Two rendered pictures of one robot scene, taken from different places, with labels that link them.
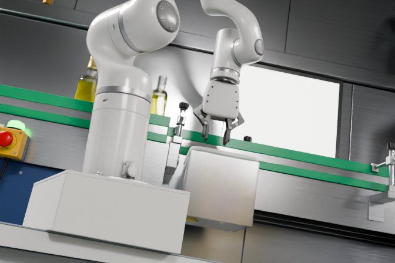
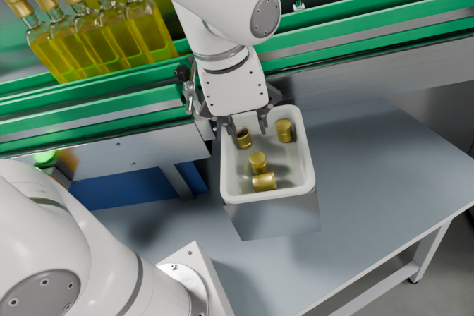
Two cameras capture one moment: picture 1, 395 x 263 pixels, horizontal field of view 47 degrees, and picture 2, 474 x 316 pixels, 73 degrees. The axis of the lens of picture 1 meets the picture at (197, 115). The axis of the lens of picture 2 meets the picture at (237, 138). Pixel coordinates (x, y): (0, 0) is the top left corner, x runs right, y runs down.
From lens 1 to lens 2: 1.10 m
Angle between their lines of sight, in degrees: 67
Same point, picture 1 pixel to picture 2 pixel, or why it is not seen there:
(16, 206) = (101, 197)
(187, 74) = not seen: outside the picture
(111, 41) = not seen: hidden behind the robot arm
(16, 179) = (82, 185)
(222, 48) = (185, 14)
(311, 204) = (401, 78)
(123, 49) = not seen: hidden behind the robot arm
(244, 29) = (211, 17)
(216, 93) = (219, 89)
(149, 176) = (192, 154)
